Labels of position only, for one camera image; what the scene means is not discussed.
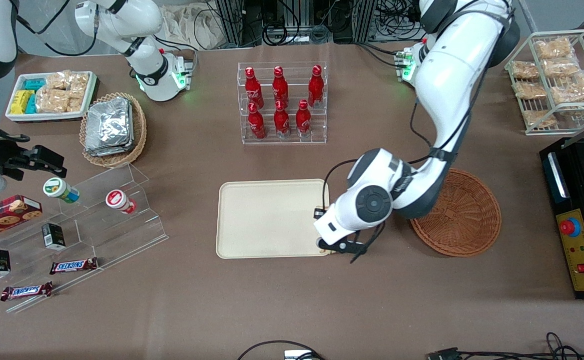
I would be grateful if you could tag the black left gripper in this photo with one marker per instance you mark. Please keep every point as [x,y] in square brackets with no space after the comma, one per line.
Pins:
[317,216]

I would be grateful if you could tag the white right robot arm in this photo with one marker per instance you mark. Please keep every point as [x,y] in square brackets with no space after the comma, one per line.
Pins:
[147,45]

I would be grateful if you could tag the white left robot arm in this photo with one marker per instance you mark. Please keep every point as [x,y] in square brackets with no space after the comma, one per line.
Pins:
[446,75]

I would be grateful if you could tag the white rectangular snack tray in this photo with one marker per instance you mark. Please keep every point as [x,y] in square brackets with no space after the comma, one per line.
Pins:
[47,117]

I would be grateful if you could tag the cream plastic tray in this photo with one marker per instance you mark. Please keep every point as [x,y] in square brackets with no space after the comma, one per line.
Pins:
[267,220]

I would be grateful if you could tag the light wicker basket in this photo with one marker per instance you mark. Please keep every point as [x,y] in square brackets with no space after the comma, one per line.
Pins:
[139,135]

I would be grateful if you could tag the brown wicker basket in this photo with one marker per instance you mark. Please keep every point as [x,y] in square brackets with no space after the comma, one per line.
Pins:
[454,212]

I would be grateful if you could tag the green sunflower lid cup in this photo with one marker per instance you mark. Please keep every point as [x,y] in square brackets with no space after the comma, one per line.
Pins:
[56,188]

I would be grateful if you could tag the red tartan cookie box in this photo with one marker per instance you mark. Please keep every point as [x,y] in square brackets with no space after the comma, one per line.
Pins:
[4,215]

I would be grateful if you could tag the teal snack pack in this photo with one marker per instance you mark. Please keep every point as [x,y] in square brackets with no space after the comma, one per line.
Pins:
[31,105]
[35,84]

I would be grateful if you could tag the silver foil pack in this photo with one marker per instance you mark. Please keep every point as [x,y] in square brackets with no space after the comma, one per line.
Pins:
[109,125]
[92,151]

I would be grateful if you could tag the yellow snack pack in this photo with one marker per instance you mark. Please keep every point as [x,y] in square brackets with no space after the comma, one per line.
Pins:
[21,102]

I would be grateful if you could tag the clear bag of crackers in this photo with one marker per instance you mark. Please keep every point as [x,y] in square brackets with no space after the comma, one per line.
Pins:
[75,102]
[79,82]
[52,101]
[58,80]

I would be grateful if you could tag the black box with barcode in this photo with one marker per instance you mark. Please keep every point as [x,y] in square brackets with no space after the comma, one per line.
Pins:
[53,236]

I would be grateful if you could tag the clear acrylic bottle rack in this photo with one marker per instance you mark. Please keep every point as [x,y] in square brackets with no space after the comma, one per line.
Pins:
[284,141]

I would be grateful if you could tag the red lid yogurt cup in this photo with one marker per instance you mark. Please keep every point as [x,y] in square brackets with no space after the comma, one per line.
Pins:
[117,199]

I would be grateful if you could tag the red cola bottle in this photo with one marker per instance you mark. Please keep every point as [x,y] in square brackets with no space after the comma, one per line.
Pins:
[257,125]
[282,124]
[315,87]
[253,87]
[280,86]
[303,122]

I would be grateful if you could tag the clear acrylic stepped shelf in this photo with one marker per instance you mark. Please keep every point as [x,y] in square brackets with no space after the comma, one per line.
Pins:
[112,235]

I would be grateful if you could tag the Snickers chocolate bar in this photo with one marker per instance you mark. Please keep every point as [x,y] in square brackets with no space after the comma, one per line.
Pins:
[73,266]
[26,291]

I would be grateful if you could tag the small white device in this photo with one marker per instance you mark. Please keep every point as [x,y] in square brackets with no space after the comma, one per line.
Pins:
[296,355]

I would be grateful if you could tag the beige cloth bag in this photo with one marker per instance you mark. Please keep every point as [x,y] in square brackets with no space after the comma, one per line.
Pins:
[192,25]

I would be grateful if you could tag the bagged fried snack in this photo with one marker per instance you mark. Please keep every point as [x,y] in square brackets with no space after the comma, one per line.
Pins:
[530,90]
[560,67]
[571,91]
[539,119]
[524,70]
[553,48]

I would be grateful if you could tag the red emergency stop button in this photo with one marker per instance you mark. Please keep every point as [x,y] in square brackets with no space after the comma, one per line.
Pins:
[570,227]

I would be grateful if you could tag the aluminium frame post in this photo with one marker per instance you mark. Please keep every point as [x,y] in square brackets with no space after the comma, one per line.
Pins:
[229,20]
[364,20]

